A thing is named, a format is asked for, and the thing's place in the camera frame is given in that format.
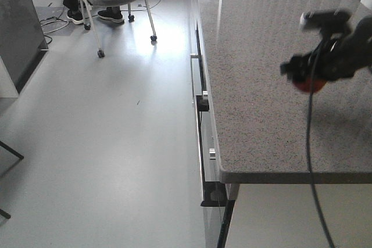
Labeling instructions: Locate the dark grey cabinet panel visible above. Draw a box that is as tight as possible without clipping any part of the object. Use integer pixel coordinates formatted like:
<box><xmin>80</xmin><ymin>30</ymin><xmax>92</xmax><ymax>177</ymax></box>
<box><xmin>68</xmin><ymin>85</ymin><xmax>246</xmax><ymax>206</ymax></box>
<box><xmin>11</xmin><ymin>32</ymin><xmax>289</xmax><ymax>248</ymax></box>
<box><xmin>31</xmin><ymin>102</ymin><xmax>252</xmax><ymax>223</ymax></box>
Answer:
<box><xmin>1</xmin><ymin>0</ymin><xmax>48</xmax><ymax>92</ymax></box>

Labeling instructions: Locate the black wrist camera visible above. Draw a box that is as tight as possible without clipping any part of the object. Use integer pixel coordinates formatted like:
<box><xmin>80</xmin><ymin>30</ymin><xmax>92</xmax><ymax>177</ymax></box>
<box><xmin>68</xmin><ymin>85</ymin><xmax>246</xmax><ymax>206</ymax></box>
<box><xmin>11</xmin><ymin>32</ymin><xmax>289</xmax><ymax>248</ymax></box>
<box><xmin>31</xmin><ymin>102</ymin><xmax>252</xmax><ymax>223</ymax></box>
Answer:
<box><xmin>299</xmin><ymin>9</ymin><xmax>351</xmax><ymax>34</ymax></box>

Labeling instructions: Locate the grey speckled kitchen counter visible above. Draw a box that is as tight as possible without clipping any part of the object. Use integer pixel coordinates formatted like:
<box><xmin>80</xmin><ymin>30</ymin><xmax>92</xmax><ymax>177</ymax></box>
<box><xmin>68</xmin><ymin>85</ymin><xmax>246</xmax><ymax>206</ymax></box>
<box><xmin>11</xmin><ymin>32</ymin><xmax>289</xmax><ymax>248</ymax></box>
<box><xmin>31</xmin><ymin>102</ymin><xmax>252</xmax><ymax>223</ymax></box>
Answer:
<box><xmin>188</xmin><ymin>0</ymin><xmax>372</xmax><ymax>248</ymax></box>

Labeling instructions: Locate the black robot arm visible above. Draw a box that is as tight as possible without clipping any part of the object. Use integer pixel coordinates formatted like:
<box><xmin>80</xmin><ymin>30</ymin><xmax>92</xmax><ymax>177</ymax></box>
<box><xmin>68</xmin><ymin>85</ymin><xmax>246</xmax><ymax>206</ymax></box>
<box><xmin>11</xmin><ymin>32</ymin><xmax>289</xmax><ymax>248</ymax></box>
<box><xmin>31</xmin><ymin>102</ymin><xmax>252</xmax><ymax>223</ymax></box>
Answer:
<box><xmin>280</xmin><ymin>10</ymin><xmax>371</xmax><ymax>85</ymax></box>

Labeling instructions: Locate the seated person in black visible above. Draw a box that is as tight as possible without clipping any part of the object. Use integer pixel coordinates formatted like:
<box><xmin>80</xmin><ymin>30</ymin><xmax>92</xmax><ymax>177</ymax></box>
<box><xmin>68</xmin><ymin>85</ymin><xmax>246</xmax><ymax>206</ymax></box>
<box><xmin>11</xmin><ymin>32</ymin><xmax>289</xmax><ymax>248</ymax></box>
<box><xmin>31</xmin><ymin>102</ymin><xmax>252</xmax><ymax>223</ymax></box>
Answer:
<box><xmin>63</xmin><ymin>0</ymin><xmax>124</xmax><ymax>25</ymax></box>

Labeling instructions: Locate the black metal stand leg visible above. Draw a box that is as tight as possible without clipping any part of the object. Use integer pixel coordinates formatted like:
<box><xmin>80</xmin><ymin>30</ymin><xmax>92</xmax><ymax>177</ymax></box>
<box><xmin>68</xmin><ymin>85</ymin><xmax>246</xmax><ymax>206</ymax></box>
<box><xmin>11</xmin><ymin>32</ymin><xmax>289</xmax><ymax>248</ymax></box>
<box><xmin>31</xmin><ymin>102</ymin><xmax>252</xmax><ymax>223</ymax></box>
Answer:
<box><xmin>0</xmin><ymin>141</ymin><xmax>24</xmax><ymax>220</ymax></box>

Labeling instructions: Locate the red yellow apple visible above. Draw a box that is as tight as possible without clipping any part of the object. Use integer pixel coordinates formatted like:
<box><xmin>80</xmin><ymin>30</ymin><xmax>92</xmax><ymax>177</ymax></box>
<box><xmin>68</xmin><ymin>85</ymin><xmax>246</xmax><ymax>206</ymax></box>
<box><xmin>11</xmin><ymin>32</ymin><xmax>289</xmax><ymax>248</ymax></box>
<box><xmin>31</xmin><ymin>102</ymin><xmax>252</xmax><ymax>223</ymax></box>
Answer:
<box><xmin>292</xmin><ymin>79</ymin><xmax>327</xmax><ymax>93</ymax></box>

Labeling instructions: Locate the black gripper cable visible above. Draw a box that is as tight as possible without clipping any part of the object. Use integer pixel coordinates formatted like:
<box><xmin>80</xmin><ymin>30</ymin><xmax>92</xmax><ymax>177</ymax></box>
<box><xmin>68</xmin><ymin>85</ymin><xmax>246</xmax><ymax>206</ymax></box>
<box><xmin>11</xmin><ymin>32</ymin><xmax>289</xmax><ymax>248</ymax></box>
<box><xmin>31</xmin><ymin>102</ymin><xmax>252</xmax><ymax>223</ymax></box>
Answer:
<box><xmin>305</xmin><ymin>38</ymin><xmax>337</xmax><ymax>248</ymax></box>

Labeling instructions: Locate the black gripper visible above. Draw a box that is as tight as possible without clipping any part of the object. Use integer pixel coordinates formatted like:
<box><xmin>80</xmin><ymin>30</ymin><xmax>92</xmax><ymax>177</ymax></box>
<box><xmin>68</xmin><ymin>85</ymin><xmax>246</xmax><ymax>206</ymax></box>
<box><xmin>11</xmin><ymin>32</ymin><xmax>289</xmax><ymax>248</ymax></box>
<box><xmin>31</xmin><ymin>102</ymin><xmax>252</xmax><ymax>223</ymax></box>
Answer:
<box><xmin>280</xmin><ymin>39</ymin><xmax>360</xmax><ymax>83</ymax></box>

